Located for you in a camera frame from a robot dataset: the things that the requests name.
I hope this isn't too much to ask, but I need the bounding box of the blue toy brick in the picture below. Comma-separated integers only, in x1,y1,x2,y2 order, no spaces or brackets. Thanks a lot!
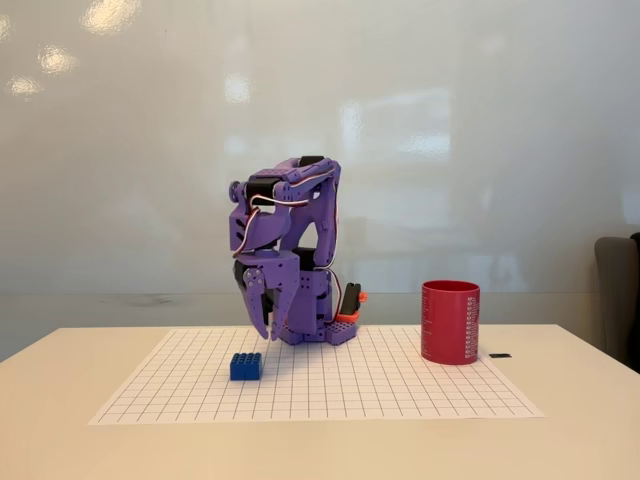
229,351,264,383

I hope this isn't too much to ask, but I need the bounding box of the red cup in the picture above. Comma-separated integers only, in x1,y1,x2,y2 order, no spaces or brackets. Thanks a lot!
420,279,482,367

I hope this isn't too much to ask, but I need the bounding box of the black orange table clamp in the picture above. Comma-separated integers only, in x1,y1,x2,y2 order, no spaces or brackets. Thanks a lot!
335,282,370,324

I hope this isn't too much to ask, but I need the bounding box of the white grid paper sheet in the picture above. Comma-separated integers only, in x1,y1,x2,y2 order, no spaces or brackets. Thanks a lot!
88,326,545,427

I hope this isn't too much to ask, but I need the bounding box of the grey chair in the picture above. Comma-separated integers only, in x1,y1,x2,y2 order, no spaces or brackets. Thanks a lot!
593,231,640,374

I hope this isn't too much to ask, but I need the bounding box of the white red servo cable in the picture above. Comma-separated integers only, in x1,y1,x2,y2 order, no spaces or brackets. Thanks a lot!
233,169,342,271

